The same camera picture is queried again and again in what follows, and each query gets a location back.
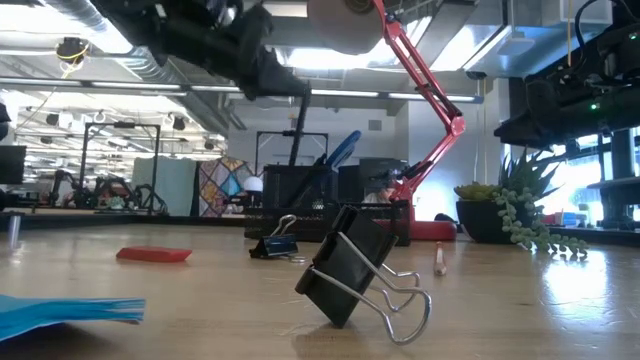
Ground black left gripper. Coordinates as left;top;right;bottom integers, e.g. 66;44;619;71
164;4;311;101

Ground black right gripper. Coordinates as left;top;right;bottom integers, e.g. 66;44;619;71
493;74;589;150

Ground black pen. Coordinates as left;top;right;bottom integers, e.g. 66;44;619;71
288;92;312;167

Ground blue handled scissors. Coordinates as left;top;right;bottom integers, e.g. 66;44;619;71
294;129;362;206

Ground yellow pencil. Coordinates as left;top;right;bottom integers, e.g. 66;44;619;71
432;241;449;278

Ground black binder clip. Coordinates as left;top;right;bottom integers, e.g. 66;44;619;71
248;213;308;265
293;203;434;347

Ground red eraser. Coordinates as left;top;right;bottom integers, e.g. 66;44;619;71
115;245;194;264

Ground blue sticky note pad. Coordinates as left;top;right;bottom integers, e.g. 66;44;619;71
0;293;147;344

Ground black mesh desk organizer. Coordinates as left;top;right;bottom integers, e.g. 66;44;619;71
243;163;413;247

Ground white ceiling fixture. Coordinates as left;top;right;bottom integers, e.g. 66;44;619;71
494;27;539;57

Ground potted succulent plant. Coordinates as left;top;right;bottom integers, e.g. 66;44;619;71
453;148;590;257

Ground colourful patterned panel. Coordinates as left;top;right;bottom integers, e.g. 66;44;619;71
197;156;254;218

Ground dark cabinet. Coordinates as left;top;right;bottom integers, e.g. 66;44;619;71
357;157;410;204

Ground red desk lamp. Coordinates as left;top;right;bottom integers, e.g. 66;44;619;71
306;0;467;243

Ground pale teal partition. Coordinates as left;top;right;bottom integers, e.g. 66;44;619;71
131;156;199;218

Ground long ceiling light bar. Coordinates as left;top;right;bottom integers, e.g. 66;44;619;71
0;75;485;105

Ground person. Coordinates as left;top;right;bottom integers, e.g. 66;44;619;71
360;185;397;205

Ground black background screen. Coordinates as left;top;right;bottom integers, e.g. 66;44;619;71
0;144;28;186

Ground black rig frame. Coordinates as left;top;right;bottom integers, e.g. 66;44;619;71
254;129;330;167

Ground silver ceiling duct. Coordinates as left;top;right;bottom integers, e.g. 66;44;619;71
44;0;236;134

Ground black vertical post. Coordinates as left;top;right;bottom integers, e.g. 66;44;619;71
608;127;637;230

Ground black stand frame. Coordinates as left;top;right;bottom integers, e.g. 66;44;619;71
78;121;162;215

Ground black ceiling device yellow cable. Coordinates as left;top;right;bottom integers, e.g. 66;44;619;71
54;35;91;66

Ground silver metal post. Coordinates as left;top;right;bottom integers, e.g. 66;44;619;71
6;211;24;251

